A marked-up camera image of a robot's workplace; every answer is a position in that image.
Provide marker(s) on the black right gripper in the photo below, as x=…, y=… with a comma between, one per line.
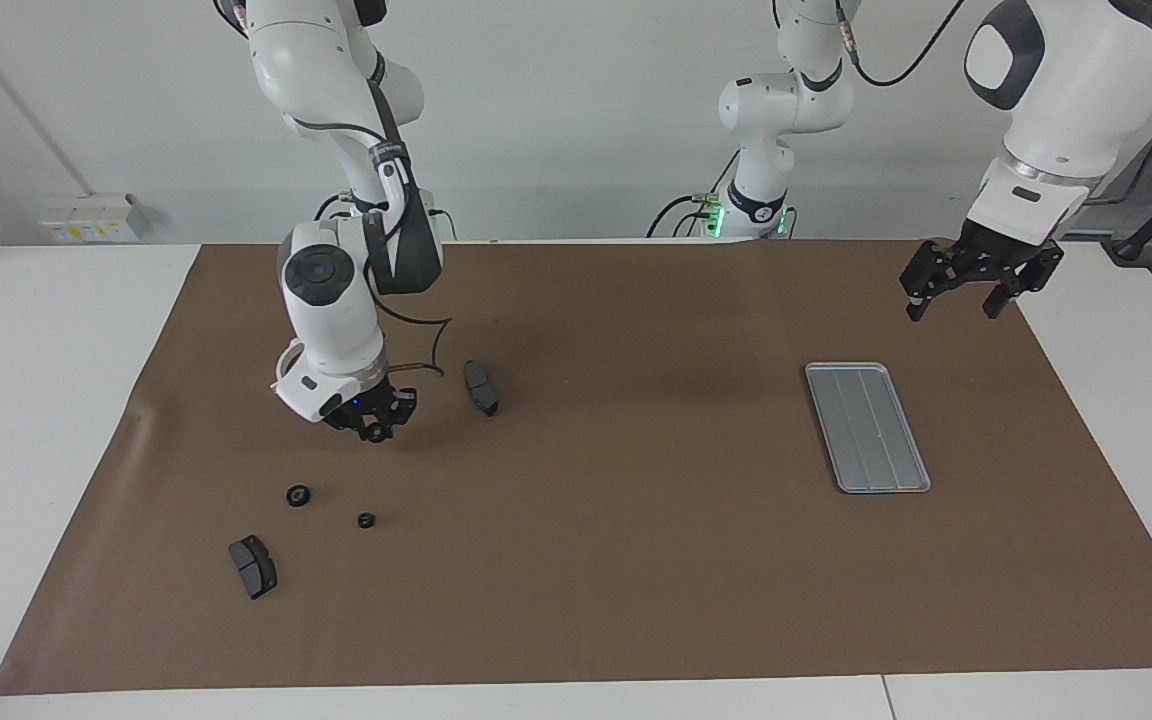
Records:
x=368, y=405

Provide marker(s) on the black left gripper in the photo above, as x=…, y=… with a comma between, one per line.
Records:
x=996, y=255

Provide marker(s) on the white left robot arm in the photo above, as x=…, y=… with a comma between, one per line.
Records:
x=1076, y=90

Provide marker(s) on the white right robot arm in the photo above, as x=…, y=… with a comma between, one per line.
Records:
x=331, y=320

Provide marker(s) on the silver metal tray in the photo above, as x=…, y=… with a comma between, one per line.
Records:
x=871, y=430

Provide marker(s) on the dark grey brake pad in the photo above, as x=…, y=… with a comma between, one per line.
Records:
x=253, y=567
x=481, y=390

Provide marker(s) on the brown table mat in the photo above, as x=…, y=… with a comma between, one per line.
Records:
x=576, y=580

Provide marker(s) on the white curved plastic bracket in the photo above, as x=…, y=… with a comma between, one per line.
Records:
x=286, y=358

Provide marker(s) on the white wall socket box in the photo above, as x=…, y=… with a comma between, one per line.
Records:
x=86, y=222

